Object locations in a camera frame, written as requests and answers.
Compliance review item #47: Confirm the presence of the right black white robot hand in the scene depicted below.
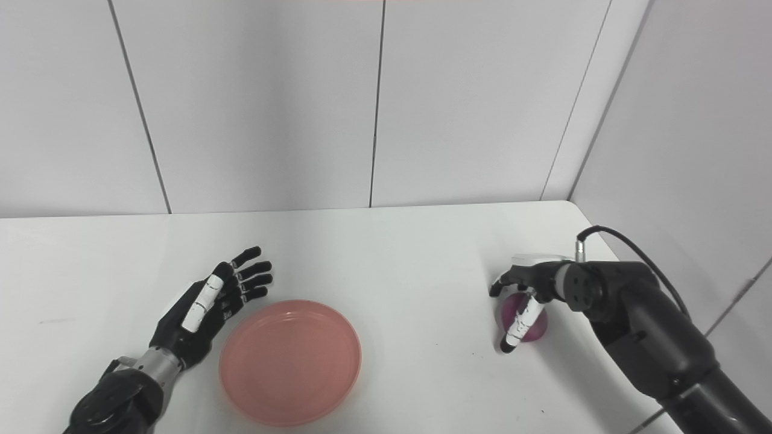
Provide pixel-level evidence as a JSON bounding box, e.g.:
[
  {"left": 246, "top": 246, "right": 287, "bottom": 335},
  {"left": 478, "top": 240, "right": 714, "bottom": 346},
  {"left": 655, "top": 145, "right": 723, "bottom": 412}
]
[{"left": 489, "top": 253, "right": 571, "bottom": 354}]

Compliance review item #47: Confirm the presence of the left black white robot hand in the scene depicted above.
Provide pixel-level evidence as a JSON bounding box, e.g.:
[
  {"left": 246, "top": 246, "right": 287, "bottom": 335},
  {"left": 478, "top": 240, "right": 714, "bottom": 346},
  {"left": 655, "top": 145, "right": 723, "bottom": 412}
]
[{"left": 149, "top": 246, "right": 274, "bottom": 370}]

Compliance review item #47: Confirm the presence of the purple red onion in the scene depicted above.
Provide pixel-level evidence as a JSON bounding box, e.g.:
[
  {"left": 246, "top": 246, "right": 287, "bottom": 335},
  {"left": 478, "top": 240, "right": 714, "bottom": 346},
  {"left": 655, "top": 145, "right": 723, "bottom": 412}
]
[{"left": 496, "top": 292, "right": 549, "bottom": 343}]

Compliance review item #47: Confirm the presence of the pink round plate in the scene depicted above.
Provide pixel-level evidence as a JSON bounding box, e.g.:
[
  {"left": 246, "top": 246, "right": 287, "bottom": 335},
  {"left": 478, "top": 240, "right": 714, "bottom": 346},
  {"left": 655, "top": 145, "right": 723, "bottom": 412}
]
[{"left": 218, "top": 300, "right": 362, "bottom": 428}]

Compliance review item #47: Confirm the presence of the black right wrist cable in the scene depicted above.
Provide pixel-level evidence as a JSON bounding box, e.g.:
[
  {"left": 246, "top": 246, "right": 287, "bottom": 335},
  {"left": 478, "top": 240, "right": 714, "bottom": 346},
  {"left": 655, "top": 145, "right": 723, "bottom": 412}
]
[{"left": 575, "top": 225, "right": 692, "bottom": 320}]

